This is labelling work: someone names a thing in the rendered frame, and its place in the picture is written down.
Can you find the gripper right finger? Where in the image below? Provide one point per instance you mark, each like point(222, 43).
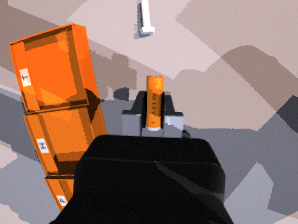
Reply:
point(171, 121)

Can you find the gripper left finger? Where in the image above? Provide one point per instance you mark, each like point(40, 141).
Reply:
point(133, 120)

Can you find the dark grey hex nut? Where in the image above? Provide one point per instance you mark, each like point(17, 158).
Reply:
point(185, 134)

